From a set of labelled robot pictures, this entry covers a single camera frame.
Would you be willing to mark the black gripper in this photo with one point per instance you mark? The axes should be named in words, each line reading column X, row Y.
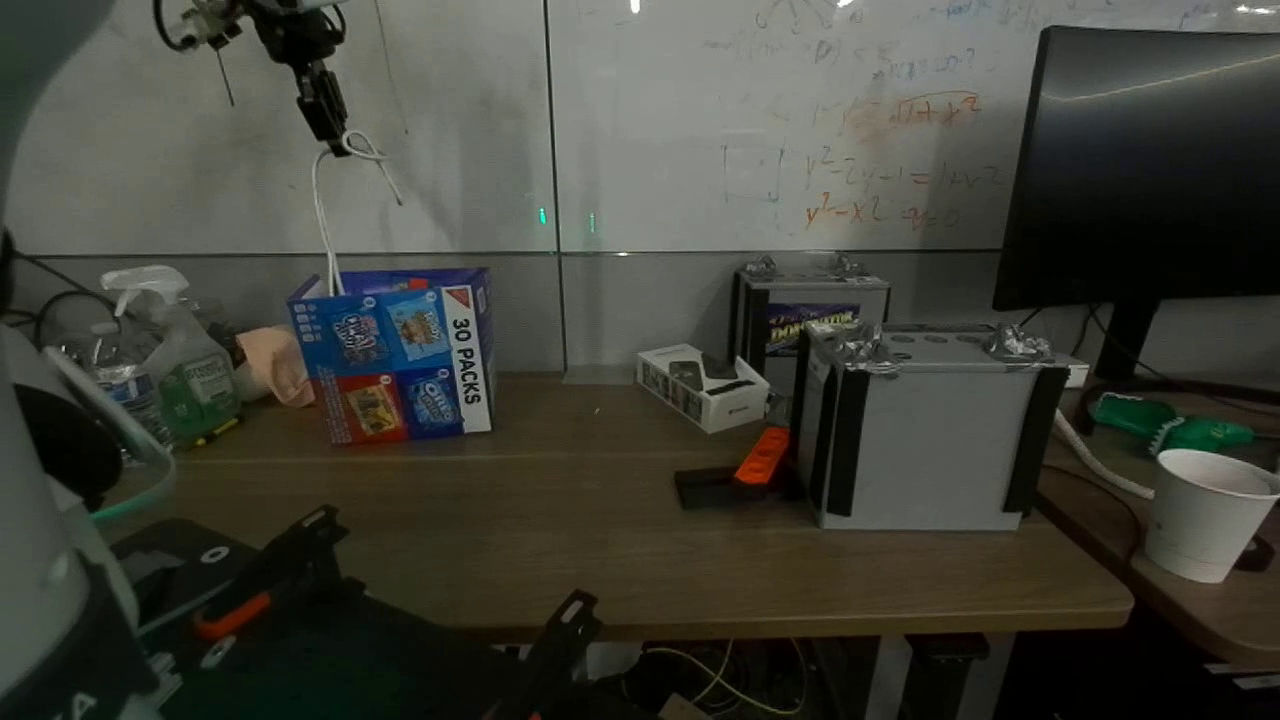
column 305, row 29

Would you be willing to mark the blue cardboard snack box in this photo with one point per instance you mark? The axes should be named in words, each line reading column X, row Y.
column 387, row 354

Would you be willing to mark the beige rubber object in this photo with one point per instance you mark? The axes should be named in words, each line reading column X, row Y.
column 279, row 364

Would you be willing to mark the clear plastic bottle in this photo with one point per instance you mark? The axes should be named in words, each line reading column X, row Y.
column 167, row 364

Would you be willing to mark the clear plastic container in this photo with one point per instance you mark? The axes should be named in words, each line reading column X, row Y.
column 143, row 487

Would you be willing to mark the small white device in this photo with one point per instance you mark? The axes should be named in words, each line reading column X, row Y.
column 706, row 394

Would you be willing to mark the small silver metal case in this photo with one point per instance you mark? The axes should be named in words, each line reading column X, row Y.
column 786, row 314

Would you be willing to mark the orange and black hand tool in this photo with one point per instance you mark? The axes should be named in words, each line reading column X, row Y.
column 760, row 463

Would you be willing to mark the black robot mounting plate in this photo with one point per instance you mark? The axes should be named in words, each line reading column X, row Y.
column 344, row 667

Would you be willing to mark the large silver metal case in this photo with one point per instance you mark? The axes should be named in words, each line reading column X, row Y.
column 932, row 441

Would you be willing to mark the white power adapter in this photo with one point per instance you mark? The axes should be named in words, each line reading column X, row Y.
column 1072, row 375

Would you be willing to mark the black computer monitor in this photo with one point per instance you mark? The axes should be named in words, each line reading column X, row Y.
column 1144, row 162

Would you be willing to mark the grey table leg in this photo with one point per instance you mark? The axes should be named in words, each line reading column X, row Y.
column 932, row 681

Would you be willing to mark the green plastic object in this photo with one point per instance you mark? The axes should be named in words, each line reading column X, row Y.
column 1186, row 424

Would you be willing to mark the white paper cup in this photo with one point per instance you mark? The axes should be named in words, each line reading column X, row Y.
column 1206, row 512

